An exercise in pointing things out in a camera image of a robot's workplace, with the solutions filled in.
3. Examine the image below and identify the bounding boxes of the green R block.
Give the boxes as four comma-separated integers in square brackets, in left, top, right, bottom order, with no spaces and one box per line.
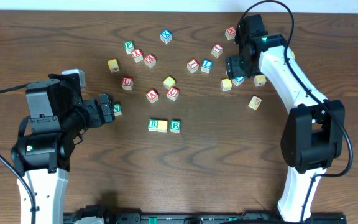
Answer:
[148,119,158,131]

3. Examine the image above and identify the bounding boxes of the yellow O block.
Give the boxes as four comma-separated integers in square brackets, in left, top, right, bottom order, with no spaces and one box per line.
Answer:
[157,120,168,133]

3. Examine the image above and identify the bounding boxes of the green B block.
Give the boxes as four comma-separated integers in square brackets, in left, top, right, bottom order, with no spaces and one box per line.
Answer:
[170,120,181,133]

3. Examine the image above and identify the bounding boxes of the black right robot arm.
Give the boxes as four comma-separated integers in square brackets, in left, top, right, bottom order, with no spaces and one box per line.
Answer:
[226,14,345,223]

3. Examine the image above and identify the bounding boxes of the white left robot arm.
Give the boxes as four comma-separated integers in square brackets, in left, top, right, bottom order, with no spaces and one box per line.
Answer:
[11,78,114,223]

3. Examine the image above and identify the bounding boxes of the green N block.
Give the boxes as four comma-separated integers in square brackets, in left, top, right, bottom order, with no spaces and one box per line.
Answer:
[113,103,122,116]

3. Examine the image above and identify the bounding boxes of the blue 2 block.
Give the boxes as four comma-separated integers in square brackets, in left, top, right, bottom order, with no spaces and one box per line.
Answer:
[232,76,246,86]

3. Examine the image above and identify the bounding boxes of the yellow S block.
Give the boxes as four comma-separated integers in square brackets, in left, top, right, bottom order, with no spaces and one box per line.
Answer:
[221,78,232,91]

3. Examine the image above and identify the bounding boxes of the red I block upper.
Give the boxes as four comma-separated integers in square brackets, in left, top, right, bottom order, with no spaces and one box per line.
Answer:
[211,44,224,58]

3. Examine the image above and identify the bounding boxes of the blue L block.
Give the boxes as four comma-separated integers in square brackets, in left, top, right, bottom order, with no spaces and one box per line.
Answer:
[201,60,213,73]

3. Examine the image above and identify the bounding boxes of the yellow K block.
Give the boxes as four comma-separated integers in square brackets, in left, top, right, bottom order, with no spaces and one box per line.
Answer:
[254,75,267,86]

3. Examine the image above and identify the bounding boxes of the red U block left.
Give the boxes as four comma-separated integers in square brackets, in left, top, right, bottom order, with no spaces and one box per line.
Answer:
[121,77,134,90]

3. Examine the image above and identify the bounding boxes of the red u block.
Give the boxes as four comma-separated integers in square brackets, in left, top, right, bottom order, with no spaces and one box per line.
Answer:
[167,87,179,101]
[121,77,134,90]

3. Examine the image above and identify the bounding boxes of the red block far top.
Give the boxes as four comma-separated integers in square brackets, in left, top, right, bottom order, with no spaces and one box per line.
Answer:
[225,27,236,40]

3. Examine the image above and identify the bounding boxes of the yellow snail picture block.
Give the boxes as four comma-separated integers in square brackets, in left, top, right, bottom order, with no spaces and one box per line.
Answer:
[248,96,262,110]

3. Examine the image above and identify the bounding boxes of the red I block beside L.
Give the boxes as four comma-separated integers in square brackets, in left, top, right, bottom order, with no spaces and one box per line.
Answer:
[186,58,200,73]

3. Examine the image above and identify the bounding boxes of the yellow block far left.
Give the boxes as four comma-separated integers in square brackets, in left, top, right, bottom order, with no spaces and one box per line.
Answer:
[107,59,119,73]

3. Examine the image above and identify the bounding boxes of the red A block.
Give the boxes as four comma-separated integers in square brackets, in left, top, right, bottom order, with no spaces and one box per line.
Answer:
[146,89,159,103]

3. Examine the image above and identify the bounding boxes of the red X block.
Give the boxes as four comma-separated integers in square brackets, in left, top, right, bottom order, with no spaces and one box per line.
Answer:
[131,49,143,63]

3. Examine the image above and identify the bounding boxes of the yellow block near U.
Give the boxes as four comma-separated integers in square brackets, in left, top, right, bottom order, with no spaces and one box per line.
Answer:
[163,76,176,90]

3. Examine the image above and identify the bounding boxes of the red U block centre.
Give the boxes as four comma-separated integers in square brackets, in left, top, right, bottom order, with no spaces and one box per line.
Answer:
[167,87,179,101]

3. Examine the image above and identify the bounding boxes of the red E block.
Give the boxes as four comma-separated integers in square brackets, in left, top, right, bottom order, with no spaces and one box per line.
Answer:
[144,54,157,68]

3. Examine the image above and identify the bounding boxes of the green F block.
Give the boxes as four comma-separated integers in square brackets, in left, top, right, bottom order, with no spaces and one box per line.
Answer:
[124,40,135,54]

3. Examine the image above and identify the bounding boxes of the blue X block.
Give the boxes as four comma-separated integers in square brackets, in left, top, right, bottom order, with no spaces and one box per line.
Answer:
[160,30,172,44]

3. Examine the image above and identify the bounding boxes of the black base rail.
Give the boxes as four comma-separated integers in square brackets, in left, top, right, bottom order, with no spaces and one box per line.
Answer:
[63,212,347,224]

